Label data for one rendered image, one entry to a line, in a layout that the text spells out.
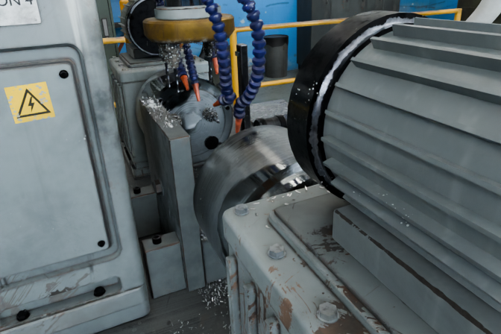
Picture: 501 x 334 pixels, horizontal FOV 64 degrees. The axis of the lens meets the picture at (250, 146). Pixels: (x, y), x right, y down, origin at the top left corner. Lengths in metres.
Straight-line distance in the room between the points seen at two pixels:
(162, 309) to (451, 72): 0.72
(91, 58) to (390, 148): 0.47
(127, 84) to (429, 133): 1.09
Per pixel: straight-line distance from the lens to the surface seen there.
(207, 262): 0.87
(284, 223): 0.41
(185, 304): 0.87
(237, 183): 0.57
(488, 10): 1.35
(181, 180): 0.75
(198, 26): 0.75
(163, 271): 0.86
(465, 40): 0.31
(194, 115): 1.10
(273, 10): 6.45
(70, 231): 0.72
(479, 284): 0.27
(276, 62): 6.11
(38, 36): 0.63
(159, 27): 0.77
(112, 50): 3.98
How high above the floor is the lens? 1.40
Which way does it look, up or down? 23 degrees down
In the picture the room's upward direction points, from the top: 2 degrees counter-clockwise
